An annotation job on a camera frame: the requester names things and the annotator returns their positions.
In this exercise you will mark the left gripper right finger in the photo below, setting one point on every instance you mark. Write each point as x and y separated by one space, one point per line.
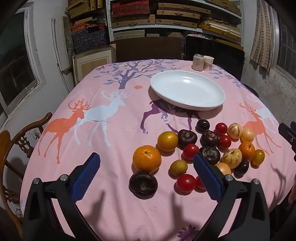
252 217

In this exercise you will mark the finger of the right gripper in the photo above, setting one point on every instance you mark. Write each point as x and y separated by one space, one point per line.
288 133

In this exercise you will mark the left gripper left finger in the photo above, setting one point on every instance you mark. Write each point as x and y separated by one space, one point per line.
40 220

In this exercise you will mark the small yellow tomato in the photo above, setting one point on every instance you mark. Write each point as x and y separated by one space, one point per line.
259 157

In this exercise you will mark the pale yellow round fruit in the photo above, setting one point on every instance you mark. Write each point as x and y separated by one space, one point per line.
247 135

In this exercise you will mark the striped pepino melon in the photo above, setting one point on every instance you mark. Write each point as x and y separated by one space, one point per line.
234 131
232 158

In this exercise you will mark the red cherry tomato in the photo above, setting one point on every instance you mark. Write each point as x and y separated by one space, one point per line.
186 183

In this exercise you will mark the dark purple plum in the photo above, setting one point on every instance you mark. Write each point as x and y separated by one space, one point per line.
202 126

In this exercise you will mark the yellow orange tomato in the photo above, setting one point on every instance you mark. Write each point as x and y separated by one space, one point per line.
167 141

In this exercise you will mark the large orange mandarin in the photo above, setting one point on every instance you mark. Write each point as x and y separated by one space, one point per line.
147 159

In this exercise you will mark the wooden chair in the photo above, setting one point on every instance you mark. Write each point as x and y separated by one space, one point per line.
15 154

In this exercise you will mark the black round stool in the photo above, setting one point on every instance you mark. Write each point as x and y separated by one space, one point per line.
251 90

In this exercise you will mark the right window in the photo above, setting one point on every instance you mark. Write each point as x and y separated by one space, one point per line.
284 48

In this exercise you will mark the window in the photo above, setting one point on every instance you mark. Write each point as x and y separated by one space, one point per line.
284 48
21 70

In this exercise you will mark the beige curtain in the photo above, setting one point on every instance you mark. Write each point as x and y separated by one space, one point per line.
261 52

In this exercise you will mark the black panel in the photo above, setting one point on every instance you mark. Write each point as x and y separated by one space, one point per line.
227 57

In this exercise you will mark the white oval plate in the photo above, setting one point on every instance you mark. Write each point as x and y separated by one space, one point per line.
188 90

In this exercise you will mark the pink deer tablecloth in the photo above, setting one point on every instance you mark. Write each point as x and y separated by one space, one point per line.
112 112

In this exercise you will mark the paper cup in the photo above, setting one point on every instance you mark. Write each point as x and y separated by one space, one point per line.
208 63

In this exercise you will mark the pink drink can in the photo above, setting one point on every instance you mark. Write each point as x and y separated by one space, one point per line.
198 62

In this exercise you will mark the metal storage shelf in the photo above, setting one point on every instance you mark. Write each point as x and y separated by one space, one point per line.
212 19

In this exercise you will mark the left window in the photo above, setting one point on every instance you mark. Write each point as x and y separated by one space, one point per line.
21 70

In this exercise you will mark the framed cardboard box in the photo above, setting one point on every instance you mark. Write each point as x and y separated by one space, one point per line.
85 62

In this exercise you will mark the dark brown board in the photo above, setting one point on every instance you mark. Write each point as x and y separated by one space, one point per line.
148 48

